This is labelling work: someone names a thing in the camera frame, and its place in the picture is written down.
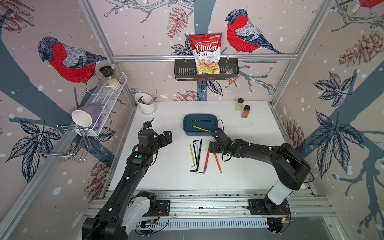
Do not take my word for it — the orange sleeved hex key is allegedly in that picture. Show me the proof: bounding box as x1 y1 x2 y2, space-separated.
214 154 222 174

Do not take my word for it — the yellow sleeved hex key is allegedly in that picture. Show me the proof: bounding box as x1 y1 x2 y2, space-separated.
191 125 211 133

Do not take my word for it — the red sleeved hex key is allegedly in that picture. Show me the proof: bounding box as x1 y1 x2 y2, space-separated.
197 142 212 175

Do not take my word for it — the long black hex key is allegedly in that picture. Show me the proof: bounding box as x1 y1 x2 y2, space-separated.
190 140 202 173

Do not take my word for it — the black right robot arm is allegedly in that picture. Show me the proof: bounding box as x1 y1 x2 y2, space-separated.
210 129 311 207

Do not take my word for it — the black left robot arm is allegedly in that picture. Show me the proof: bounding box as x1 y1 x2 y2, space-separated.
82 129 173 240

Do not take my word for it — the green sleeved hex key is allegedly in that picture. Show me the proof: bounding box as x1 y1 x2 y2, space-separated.
189 144 196 168

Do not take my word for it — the teal plastic storage box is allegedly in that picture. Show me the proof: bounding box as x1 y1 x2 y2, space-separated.
183 114 218 137

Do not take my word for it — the brown spice jar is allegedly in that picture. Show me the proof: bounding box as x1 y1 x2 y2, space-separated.
242 105 251 119

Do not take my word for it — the white utensil holder cup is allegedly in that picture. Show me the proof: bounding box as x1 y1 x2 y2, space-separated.
135 93 157 115

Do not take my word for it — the pale spice jar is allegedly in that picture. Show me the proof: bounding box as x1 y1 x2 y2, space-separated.
236 98 244 112

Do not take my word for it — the lilac paper cup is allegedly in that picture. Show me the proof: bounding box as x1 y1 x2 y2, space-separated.
71 104 103 127

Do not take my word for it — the black lid jar on shelf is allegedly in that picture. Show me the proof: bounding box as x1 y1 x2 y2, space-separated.
100 66 121 91

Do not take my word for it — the red cassava chips bag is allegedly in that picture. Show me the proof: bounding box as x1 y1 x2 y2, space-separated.
189 33 222 75

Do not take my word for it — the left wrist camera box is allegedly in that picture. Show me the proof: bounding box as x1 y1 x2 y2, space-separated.
143 118 155 129

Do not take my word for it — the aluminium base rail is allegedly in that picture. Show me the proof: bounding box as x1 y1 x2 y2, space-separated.
83 188 334 232

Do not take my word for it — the white wire wall shelf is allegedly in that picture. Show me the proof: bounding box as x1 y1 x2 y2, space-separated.
76 73 128 136

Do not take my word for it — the black wire wall basket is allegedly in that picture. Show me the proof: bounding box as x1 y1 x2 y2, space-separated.
174 59 239 81

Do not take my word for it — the wire cup holder rack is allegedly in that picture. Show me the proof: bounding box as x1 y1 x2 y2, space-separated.
35 125 92 163

